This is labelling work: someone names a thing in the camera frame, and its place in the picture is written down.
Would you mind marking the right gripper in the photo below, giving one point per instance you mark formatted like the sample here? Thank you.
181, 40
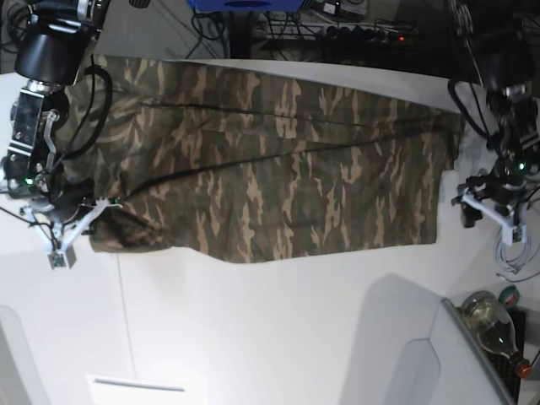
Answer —
69, 205

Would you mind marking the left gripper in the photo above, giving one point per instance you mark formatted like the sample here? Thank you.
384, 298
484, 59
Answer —
499, 192

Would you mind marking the camouflage t-shirt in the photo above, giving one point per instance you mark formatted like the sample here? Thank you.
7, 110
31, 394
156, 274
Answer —
250, 167

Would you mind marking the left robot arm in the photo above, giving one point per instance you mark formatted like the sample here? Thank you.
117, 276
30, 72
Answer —
494, 35

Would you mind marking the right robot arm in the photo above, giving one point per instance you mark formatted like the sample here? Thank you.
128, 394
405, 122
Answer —
58, 39

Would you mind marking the green tape roll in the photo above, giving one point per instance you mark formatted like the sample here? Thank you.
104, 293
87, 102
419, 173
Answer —
509, 297

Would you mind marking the clear plastic bottle red cap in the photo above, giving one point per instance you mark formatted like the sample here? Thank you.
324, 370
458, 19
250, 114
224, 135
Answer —
493, 328

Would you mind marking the black power strip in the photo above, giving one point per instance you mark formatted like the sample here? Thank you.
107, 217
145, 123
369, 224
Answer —
376, 33

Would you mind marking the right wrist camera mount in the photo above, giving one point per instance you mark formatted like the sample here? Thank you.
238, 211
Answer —
59, 238

